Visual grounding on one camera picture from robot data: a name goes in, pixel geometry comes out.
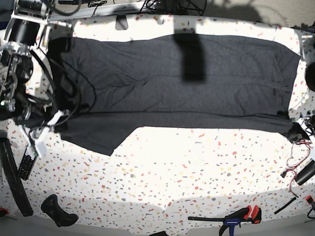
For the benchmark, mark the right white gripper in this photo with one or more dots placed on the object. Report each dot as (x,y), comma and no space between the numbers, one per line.
(36,137)

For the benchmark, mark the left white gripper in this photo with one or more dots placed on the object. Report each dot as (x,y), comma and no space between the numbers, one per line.
(306,123)

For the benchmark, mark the dark grey T-shirt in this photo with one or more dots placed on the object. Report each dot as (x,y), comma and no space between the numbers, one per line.
(175,81)

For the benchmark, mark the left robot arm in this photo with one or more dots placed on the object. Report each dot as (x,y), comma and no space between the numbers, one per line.
(302,102)

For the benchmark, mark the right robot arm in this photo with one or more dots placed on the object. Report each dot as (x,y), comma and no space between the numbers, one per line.
(27,31)

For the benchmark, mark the black remote control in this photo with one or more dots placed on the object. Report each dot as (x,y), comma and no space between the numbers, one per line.
(27,163)

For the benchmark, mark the black cylinder tube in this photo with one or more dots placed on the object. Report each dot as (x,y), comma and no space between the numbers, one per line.
(306,173)

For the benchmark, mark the long black foam tube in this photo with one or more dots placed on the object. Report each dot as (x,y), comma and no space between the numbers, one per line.
(11,174)

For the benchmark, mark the black game controller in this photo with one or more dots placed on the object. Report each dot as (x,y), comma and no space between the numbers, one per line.
(51,207)

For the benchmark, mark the small red black connector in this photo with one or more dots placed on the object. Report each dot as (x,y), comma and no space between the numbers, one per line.
(309,199)

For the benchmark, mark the thin black stick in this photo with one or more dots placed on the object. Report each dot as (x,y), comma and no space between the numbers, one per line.
(286,205)

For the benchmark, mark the black blue bar clamp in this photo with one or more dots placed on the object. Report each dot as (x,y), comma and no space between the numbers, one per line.
(246,214)

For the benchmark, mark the grey monitor stand base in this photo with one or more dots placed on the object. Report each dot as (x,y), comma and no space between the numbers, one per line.
(121,22)

